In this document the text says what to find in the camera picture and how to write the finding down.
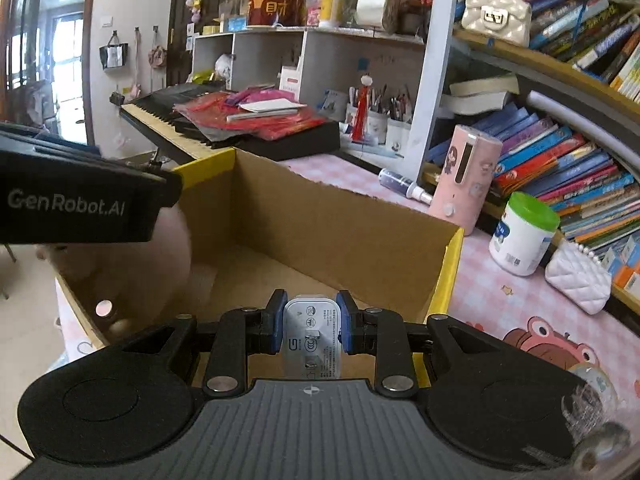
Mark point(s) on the white fluffy doll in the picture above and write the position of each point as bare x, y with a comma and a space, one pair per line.
224, 67

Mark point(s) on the pink checked tablecloth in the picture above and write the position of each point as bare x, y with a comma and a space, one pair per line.
500, 320

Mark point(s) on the white envelope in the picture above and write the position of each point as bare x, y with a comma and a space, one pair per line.
270, 105

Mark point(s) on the thick book lying flat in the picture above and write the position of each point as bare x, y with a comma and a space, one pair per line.
485, 85
475, 104

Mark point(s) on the pink plush toy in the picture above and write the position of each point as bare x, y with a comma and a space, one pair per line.
165, 260

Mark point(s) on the pink hanging pouch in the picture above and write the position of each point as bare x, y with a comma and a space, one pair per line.
158, 56

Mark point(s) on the slanted row of thin books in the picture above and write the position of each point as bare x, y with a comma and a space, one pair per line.
590, 25

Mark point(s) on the yellow foil packet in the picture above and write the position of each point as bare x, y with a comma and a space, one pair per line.
207, 78

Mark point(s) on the white pen cup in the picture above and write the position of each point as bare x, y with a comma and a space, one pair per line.
377, 127
399, 135
351, 117

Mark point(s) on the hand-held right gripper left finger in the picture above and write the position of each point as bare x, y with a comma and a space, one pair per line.
274, 325

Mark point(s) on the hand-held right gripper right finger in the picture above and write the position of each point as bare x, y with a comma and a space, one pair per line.
346, 325

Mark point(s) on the wooden bookshelf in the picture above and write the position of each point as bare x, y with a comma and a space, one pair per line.
550, 67

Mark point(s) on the red tassel ornament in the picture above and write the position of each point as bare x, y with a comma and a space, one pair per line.
361, 120

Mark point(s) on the light switch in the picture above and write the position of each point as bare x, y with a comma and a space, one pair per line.
107, 21

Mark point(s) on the pink cylindrical device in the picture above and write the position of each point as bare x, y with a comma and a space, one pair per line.
465, 185

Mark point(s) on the pink patterned jar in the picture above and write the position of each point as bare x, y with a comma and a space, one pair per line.
314, 11

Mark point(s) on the white cubby shelf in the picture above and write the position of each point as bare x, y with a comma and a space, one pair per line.
330, 60

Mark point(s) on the red and white box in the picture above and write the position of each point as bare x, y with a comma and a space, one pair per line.
289, 82

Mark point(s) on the bunch of pens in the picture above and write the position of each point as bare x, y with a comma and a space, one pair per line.
395, 105

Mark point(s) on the grey flat bar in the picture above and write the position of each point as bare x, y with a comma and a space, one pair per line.
260, 115

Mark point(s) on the white bottle with yellow label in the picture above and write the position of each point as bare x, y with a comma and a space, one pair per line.
332, 7

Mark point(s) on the black tote bag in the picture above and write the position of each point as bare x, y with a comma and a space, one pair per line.
114, 56

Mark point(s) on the small blue box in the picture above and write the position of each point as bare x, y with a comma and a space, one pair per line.
234, 23

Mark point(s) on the white quilted purse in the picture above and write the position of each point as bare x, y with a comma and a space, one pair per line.
575, 280

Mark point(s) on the white jar with green lid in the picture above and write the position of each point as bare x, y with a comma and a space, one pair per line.
520, 240

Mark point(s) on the blue picture card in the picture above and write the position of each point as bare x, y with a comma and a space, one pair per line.
334, 105

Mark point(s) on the small spray bottle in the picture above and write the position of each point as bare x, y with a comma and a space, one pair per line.
395, 179

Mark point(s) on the long row of colourful books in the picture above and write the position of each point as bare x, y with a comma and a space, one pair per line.
565, 170

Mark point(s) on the purple foil packet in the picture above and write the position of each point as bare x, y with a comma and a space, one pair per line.
250, 95

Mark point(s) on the pile of red packets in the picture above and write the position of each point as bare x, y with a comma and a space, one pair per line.
290, 125

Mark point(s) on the white charger plug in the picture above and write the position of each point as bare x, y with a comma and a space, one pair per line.
312, 335

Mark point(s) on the cardboard box with yellow edges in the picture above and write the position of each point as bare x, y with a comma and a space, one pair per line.
325, 225

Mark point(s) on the black electronic keyboard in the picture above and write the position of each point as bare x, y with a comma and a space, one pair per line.
310, 137

